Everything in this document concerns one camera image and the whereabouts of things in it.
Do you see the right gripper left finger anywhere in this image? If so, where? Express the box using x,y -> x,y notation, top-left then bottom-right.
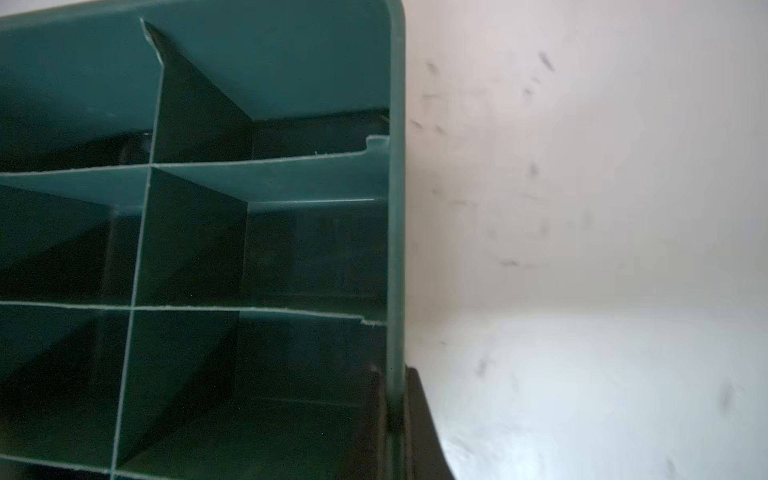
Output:
336,366 -> 387,480

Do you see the green plastic divided tray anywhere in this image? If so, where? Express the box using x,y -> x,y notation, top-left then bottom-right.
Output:
1,1 -> 406,479

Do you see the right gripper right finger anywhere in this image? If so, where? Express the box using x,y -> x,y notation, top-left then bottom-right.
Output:
404,367 -> 455,480

